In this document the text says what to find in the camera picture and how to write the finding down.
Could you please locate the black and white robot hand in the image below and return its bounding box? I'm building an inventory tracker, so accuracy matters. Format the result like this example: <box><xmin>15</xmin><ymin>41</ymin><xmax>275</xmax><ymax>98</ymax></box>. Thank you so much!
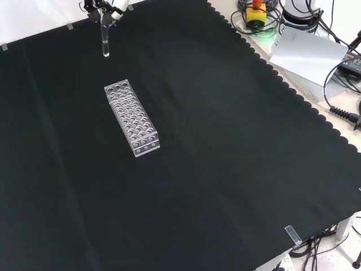
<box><xmin>78</xmin><ymin>0</ymin><xmax>131</xmax><ymax>27</ymax></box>

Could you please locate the clear glass test tube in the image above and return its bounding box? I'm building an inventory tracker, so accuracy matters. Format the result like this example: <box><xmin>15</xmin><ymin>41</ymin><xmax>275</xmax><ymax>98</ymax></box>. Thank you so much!
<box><xmin>100</xmin><ymin>8</ymin><xmax>111</xmax><ymax>58</ymax></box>

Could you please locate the clear acrylic test tube rack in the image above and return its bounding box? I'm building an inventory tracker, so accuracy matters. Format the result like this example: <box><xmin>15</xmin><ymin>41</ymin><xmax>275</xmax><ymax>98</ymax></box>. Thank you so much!
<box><xmin>103</xmin><ymin>79</ymin><xmax>161</xmax><ymax>158</ymax></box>

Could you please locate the yellow stop button box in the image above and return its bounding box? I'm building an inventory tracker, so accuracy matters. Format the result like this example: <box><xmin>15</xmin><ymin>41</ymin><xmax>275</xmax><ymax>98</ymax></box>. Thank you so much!
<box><xmin>245</xmin><ymin>0</ymin><xmax>267</xmax><ymax>29</ymax></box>

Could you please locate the black bench cloth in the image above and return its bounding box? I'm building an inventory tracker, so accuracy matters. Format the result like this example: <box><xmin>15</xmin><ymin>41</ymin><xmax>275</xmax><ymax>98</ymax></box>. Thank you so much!
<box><xmin>0</xmin><ymin>0</ymin><xmax>361</xmax><ymax>271</ymax></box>

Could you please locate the pale board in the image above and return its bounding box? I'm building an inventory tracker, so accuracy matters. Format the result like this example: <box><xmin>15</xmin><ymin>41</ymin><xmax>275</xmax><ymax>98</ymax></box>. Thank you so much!
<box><xmin>268</xmin><ymin>26</ymin><xmax>350</xmax><ymax>89</ymax></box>

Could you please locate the black power adapter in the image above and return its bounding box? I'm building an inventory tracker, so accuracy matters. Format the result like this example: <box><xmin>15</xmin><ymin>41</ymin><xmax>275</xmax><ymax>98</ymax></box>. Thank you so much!
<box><xmin>337</xmin><ymin>53</ymin><xmax>361</xmax><ymax>76</ymax></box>

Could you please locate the black tripod leg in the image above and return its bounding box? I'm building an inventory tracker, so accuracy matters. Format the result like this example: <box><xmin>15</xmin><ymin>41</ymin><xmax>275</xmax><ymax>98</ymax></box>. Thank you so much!
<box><xmin>348</xmin><ymin>28</ymin><xmax>361</xmax><ymax>56</ymax></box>

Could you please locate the white power strip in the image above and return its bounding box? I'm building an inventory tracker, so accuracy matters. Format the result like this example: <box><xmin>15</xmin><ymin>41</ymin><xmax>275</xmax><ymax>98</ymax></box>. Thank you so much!
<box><xmin>270</xmin><ymin>253</ymin><xmax>293</xmax><ymax>271</ymax></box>

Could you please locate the black looped cable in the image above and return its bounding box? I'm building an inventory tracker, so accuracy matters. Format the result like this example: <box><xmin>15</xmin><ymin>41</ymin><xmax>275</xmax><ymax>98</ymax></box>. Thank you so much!
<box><xmin>230</xmin><ymin>0</ymin><xmax>283</xmax><ymax>37</ymax></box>

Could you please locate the black adapter cable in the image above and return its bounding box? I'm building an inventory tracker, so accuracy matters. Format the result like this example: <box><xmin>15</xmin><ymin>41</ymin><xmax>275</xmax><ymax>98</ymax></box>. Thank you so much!
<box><xmin>323</xmin><ymin>59</ymin><xmax>361</xmax><ymax>110</ymax></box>

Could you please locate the black ribbed cable connector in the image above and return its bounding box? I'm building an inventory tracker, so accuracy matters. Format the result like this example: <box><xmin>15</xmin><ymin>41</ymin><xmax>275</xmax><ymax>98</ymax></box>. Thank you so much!
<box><xmin>329</xmin><ymin>104</ymin><xmax>361</xmax><ymax>130</ymax></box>

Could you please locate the black cable bundle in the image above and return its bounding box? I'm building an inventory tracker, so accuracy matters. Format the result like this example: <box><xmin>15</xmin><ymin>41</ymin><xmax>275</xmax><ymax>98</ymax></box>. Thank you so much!
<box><xmin>289</xmin><ymin>216</ymin><xmax>361</xmax><ymax>271</ymax></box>

